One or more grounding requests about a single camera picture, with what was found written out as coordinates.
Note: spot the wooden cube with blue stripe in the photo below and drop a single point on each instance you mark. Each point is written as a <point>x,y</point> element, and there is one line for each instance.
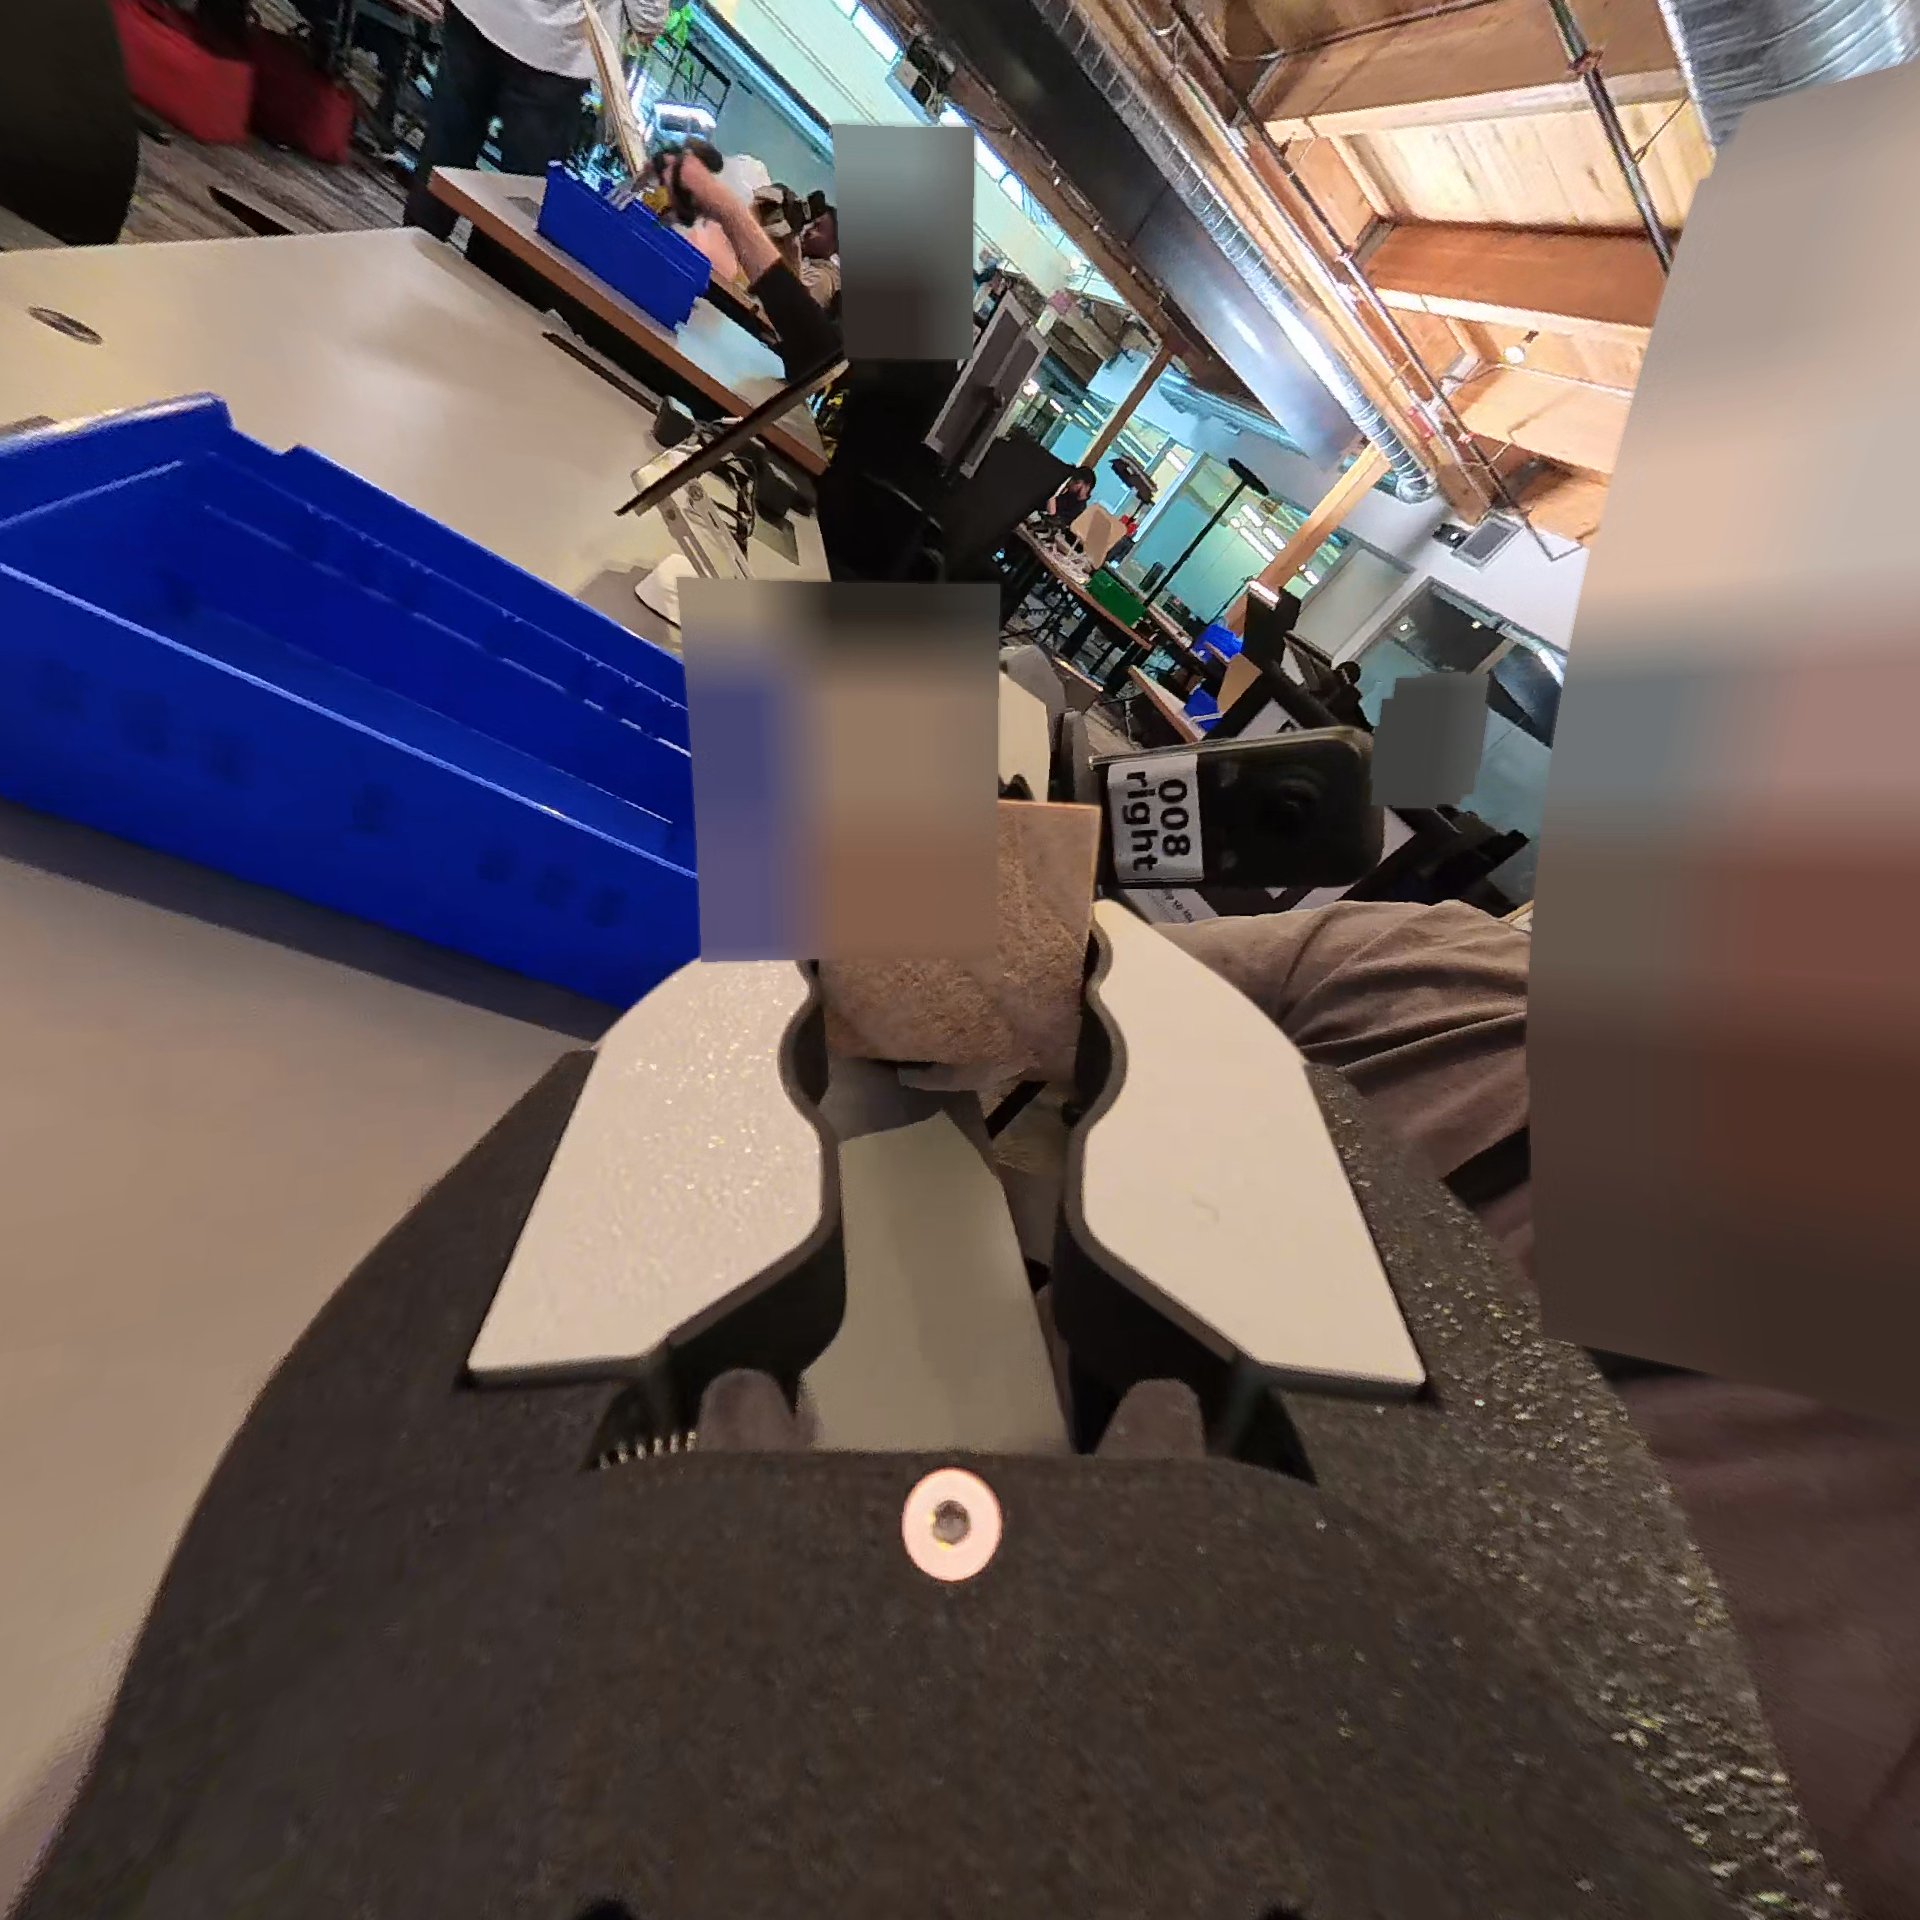
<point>1037,960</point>

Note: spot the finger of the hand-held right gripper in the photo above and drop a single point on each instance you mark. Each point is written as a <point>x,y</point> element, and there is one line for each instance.
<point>1027,749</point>
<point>930,1290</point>

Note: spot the black desk grommet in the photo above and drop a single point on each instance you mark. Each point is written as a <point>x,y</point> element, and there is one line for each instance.
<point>67,324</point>

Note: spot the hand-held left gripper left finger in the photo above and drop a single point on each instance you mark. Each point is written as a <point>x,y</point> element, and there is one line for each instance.
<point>645,1201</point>

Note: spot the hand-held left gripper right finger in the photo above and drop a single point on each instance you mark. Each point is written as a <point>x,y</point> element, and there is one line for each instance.
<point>1243,1201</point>

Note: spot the wooden table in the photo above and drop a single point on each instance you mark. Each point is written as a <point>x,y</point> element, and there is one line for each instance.
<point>487,202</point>

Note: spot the person's dark clothing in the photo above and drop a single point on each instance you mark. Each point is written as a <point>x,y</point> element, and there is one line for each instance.
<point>1769,1575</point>

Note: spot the silver ventilation duct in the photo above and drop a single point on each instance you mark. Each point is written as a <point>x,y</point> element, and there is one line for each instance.
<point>1800,60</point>
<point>1349,405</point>

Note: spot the blue plastic bin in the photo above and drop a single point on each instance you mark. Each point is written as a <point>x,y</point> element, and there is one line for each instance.
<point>301,704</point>
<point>616,240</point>

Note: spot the black computer monitor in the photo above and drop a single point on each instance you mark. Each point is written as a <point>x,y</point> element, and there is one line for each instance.
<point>983,375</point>

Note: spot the red container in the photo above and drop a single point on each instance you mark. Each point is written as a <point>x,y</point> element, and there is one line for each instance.
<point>181,66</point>
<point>306,99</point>

